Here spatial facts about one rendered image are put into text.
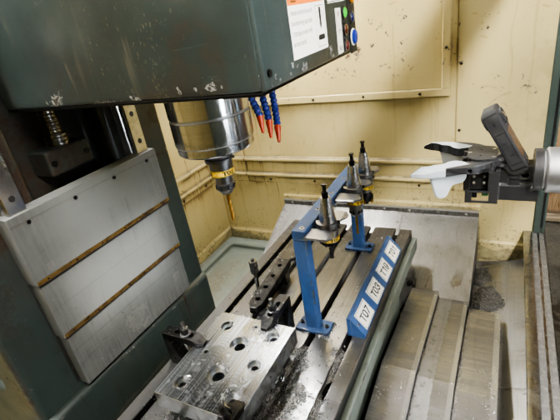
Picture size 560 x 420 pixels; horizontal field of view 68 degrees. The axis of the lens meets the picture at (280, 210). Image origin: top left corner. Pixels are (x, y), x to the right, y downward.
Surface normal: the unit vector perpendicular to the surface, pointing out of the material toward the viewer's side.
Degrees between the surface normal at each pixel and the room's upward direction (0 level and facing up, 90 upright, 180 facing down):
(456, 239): 24
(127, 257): 90
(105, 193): 90
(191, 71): 90
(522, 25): 90
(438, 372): 7
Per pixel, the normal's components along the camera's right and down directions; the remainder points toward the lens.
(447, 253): -0.32, -0.63
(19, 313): 0.88, 0.07
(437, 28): -0.44, 0.45
